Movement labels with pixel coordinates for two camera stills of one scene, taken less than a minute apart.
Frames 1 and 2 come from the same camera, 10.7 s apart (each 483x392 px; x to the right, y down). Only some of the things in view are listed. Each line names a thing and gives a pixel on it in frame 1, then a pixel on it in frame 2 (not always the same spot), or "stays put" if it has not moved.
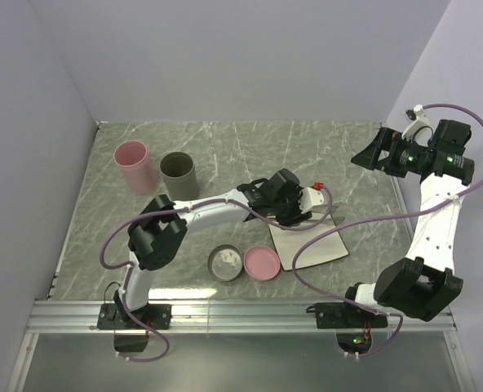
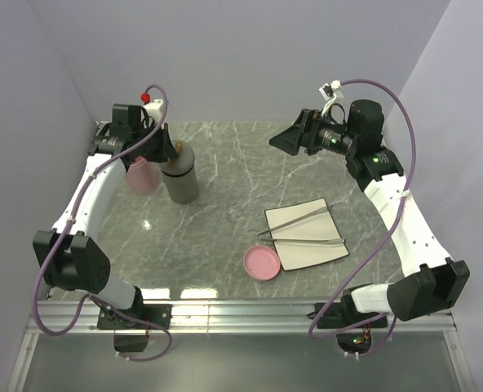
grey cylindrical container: (179, 172) stays put
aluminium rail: (222, 316) stays put
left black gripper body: (288, 211) to (152, 148)
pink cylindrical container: (136, 166) stays put
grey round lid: (224, 262) to (180, 165)
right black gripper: (386, 140) to (290, 140)
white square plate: (325, 246) stays put
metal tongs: (330, 218) to (329, 240)
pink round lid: (261, 262) stays put
